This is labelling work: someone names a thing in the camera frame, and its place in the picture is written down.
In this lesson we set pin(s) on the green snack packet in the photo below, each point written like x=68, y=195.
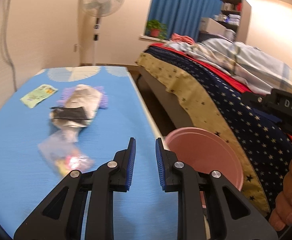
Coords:
x=38, y=95

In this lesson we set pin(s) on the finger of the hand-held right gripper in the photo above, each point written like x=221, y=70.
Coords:
x=268, y=116
x=257, y=100

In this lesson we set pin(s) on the dark wooden bookshelf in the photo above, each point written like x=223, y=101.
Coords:
x=233, y=27

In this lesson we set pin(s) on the white window sill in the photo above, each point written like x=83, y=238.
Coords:
x=151, y=38

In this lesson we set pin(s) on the person's right hand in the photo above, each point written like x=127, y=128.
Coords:
x=289, y=195

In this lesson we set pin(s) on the clear plastic bag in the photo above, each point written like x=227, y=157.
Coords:
x=58, y=147

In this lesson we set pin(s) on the light checked quilt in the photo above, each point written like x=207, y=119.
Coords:
x=248, y=57

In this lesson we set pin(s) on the pink plastic bucket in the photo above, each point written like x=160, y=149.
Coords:
x=210, y=152

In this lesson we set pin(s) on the white wall outlet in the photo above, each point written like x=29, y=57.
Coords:
x=76, y=48

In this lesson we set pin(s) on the blue table mat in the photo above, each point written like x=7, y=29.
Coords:
x=16, y=160

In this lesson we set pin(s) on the row of books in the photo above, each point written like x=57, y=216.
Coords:
x=232, y=6

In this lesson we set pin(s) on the bed with star blanket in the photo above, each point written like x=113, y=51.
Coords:
x=235, y=110

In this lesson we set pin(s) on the silver foil wrapper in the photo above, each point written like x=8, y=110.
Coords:
x=83, y=97

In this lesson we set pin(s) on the white cardboard box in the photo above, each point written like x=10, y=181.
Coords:
x=210, y=25

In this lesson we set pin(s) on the blue curtain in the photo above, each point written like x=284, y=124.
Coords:
x=180, y=7

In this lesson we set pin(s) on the grey bed frame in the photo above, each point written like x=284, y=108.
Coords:
x=168, y=107

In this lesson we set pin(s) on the pink clothes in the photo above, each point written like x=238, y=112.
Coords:
x=182, y=38

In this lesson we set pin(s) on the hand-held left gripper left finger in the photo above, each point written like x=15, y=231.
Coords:
x=131, y=165

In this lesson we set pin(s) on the purple bubble wrap sheet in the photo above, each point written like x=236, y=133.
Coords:
x=104, y=102

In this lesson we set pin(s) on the black flat wrapper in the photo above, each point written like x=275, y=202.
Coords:
x=71, y=113

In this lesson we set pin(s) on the potted green plant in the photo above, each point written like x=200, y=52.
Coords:
x=155, y=32

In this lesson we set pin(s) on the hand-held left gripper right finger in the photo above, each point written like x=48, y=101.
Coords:
x=160, y=166

